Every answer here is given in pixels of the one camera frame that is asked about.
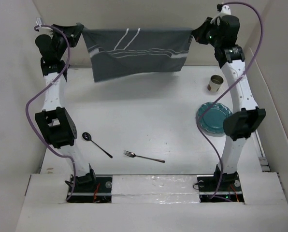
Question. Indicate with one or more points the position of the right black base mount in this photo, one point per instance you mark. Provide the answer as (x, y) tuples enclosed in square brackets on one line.
[(228, 191)]

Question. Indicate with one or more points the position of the dark metal spoon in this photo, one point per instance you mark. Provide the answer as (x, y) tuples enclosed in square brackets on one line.
[(87, 137)]

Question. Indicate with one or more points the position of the grey striped cloth placemat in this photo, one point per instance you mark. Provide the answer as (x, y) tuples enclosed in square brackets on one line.
[(116, 53)]

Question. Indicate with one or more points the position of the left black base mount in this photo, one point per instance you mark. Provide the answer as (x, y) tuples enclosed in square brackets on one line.
[(101, 192)]

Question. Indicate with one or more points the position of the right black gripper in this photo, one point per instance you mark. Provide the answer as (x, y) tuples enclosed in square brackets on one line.
[(199, 33)]

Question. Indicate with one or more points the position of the teal ceramic plate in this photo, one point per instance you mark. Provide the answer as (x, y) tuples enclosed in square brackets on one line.
[(212, 121)]

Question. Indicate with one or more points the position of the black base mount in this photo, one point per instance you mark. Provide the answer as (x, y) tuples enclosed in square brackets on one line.
[(228, 191), (101, 192)]

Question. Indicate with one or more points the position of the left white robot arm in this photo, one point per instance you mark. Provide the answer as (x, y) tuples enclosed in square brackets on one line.
[(54, 122)]

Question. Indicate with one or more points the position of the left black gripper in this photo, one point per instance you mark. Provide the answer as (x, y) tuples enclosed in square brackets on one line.
[(72, 33)]

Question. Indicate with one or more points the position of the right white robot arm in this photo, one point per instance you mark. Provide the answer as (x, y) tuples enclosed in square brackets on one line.
[(221, 33)]

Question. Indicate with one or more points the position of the dark metal fork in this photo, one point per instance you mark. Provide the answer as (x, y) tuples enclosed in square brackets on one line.
[(133, 155)]

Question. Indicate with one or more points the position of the white brown ceramic cup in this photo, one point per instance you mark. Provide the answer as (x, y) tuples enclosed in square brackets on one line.
[(215, 83)]

